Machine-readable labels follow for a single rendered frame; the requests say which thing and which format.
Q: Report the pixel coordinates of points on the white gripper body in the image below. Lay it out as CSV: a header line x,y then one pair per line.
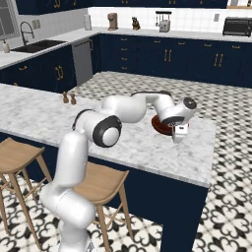
x,y
179,133

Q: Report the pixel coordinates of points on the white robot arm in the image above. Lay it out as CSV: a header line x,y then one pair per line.
x,y
70,157

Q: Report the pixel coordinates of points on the red-brown bowl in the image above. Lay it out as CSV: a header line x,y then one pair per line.
x,y
159,126

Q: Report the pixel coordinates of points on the dark blue kitchen island base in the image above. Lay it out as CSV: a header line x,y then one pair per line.
x,y
164,200

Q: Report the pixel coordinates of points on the dark blue base cupboards, long run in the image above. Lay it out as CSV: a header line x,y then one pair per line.
x,y
190,62

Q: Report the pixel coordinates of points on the wooden bar stool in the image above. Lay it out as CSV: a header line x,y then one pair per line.
x,y
16,154
105,183

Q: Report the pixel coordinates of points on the silver toaster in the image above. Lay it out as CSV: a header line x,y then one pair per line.
x,y
164,26

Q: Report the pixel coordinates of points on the brown pepper shaker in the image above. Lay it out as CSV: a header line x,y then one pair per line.
x,y
73,99

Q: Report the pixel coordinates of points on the brown salt shaker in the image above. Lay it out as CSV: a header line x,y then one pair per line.
x,y
65,98

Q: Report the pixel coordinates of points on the black toaster oven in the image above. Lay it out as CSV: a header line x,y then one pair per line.
x,y
237,27

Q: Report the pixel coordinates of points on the grey dishwasher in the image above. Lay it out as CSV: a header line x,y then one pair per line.
x,y
82,62

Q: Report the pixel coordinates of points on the brown coffee machine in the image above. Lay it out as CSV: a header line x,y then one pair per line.
x,y
112,21

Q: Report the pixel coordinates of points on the white paper towel roll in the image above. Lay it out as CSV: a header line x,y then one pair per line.
x,y
87,22

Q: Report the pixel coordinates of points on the dark blue base cupboards under sink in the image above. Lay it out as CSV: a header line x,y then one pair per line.
x,y
42,70

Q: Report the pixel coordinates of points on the black sink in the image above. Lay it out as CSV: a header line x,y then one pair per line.
x,y
39,46

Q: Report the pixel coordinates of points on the black tap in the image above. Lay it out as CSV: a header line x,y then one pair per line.
x,y
23,34

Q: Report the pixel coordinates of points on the white soap dispenser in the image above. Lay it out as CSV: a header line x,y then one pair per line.
x,y
6,47

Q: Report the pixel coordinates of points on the window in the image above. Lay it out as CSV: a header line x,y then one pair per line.
x,y
7,18

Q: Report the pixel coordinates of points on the rail with hanging tools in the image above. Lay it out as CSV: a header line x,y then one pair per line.
x,y
163,13

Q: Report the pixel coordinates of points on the grey single wall socket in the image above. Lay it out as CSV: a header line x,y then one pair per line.
x,y
216,17

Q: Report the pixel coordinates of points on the wooden wall shelf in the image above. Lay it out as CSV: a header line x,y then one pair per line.
x,y
239,6

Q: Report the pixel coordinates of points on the dark blue wall cupboards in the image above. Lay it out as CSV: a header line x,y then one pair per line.
x,y
108,4

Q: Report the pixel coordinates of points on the grey double wall socket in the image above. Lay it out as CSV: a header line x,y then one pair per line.
x,y
36,24

